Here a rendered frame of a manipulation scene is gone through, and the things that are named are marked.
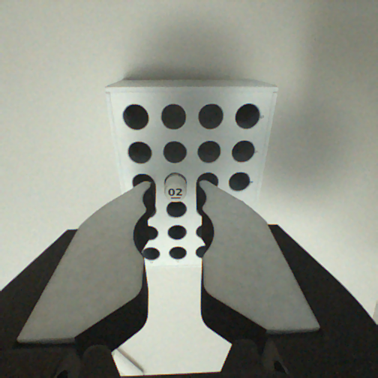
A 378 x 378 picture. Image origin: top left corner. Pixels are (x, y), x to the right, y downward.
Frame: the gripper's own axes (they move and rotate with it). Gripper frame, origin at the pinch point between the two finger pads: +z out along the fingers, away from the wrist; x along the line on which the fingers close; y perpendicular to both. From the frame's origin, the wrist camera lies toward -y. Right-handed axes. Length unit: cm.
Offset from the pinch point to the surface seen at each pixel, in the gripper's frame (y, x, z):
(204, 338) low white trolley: 25.5, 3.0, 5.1
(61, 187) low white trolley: 2.8, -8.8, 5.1
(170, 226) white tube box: 3.9, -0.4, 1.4
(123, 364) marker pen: 28.5, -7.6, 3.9
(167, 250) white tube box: 5.9, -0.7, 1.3
